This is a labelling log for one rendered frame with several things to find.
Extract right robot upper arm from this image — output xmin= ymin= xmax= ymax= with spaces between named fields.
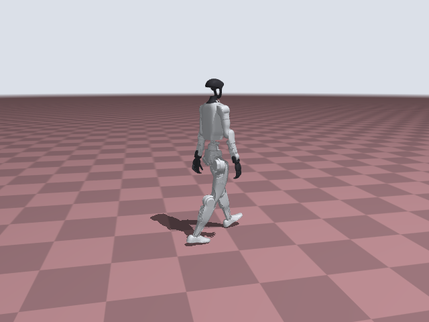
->
xmin=217 ymin=105 xmax=232 ymax=139

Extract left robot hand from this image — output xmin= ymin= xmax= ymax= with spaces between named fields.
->
xmin=192 ymin=150 xmax=203 ymax=174

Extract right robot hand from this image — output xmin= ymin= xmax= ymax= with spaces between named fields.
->
xmin=232 ymin=156 xmax=241 ymax=178

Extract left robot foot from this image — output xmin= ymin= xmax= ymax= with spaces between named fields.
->
xmin=223 ymin=213 xmax=243 ymax=227

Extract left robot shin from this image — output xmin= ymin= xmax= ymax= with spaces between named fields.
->
xmin=217 ymin=189 xmax=232 ymax=220

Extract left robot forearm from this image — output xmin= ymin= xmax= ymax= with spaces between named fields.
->
xmin=194 ymin=133 xmax=205 ymax=156

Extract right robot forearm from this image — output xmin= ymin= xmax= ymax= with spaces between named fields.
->
xmin=226 ymin=130 xmax=239 ymax=160

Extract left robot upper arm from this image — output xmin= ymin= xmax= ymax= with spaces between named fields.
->
xmin=199 ymin=105 xmax=203 ymax=136

